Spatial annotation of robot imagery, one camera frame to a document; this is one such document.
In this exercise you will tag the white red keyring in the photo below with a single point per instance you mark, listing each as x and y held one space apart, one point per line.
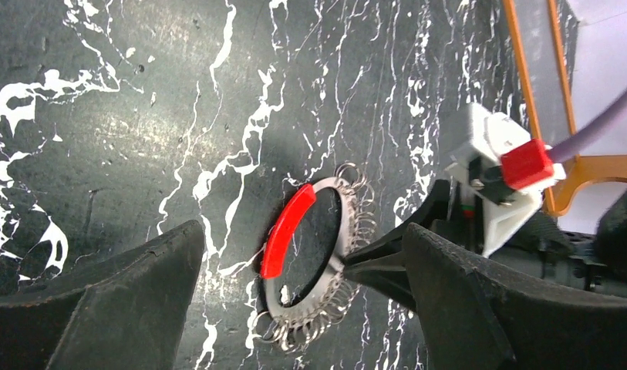
303 287

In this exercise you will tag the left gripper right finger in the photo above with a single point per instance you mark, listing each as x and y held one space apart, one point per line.
476 313

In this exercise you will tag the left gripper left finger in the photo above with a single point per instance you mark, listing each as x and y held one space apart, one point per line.
127 312

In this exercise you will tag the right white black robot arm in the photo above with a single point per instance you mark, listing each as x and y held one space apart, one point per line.
444 200

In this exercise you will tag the orange wooden rack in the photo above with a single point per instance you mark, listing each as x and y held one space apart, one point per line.
539 56

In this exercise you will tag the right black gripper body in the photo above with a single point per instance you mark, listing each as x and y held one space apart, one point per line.
539 249

